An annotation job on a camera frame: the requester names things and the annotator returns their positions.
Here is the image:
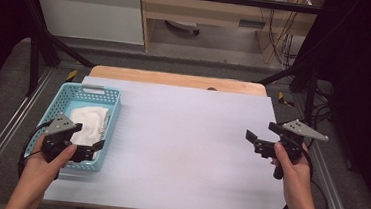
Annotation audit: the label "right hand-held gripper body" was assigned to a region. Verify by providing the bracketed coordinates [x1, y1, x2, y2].
[251, 115, 332, 185]

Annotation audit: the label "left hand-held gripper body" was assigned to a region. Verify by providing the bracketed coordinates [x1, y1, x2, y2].
[39, 111, 99, 168]

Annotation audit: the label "white cloth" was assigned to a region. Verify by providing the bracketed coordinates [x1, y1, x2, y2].
[65, 103, 112, 162]

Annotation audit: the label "light blue plastic basket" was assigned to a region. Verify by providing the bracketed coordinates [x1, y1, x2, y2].
[22, 78, 124, 175]

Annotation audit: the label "person's left hand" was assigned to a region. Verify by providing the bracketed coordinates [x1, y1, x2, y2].
[19, 133, 80, 190]

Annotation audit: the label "person's right hand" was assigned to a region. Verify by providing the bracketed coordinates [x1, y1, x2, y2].
[267, 140, 316, 204]

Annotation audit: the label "yellow black tape piece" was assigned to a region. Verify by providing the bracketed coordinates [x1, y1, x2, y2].
[277, 91, 297, 108]
[65, 68, 80, 83]

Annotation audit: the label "black metal stand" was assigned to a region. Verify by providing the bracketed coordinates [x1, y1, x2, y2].
[253, 53, 322, 127]
[9, 0, 101, 102]

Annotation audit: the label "pale grey table board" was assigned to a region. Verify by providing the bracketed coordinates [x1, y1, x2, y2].
[42, 73, 304, 209]

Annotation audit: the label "white cabinet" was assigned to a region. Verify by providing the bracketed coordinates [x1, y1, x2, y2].
[30, 0, 149, 46]

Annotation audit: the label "chair base with caster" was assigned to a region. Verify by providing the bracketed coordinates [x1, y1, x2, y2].
[164, 19, 202, 36]

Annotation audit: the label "light wooden desk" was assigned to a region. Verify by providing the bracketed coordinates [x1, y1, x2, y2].
[133, 0, 328, 67]

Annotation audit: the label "black floor cables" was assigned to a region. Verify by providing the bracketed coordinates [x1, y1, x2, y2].
[276, 86, 335, 137]

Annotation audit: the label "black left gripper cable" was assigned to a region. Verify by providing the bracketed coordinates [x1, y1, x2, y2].
[16, 118, 54, 182]

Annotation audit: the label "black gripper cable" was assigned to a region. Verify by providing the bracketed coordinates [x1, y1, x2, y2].
[16, 118, 54, 182]
[267, 144, 335, 209]

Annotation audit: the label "aluminium floor rail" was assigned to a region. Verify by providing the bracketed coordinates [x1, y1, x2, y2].
[0, 64, 56, 202]
[294, 103, 366, 209]

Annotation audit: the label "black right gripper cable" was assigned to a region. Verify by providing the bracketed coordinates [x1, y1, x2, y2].
[267, 144, 335, 209]

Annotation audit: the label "hanging cable bundle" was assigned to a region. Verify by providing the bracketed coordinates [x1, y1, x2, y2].
[255, 4, 313, 69]

